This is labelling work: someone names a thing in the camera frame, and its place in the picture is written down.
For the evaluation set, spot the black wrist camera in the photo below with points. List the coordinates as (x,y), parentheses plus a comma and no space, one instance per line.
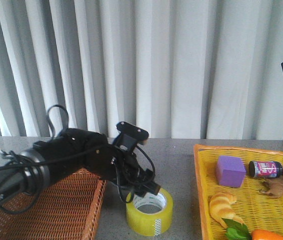
(131,135)

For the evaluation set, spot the yellow woven basket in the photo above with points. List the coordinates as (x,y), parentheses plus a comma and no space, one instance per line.
(257,210)

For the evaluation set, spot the brown wicker basket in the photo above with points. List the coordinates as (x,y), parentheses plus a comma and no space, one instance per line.
(68,210)

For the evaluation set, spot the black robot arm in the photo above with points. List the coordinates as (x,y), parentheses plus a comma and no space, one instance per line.
(48,162)

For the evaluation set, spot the small dark labelled bottle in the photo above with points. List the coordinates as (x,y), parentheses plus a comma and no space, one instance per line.
(265,169)

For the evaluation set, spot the yellow packing tape roll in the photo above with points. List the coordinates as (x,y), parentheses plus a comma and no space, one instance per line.
(150,224)

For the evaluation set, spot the purple foam cube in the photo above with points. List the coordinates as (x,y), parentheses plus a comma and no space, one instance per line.
(230,171)

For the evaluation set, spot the toy croissant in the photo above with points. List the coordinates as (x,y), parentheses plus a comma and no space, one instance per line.
(220,208)

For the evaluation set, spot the toy orange carrot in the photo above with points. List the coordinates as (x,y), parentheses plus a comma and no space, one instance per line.
(239,231)

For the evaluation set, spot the white pleated curtain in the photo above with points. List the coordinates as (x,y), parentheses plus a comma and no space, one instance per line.
(189,69)

